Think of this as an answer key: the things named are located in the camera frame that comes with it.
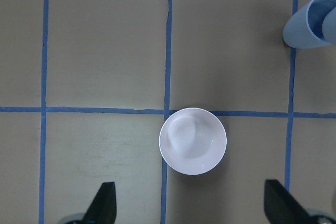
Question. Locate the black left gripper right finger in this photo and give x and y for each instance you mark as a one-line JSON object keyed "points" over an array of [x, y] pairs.
{"points": [[281, 207]]}

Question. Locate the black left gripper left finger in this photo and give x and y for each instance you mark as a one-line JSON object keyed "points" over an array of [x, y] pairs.
{"points": [[101, 210]]}

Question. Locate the blue cup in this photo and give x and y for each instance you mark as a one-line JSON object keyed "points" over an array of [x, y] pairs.
{"points": [[312, 26]]}

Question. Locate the pink bowl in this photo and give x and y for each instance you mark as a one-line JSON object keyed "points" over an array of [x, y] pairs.
{"points": [[192, 141]]}

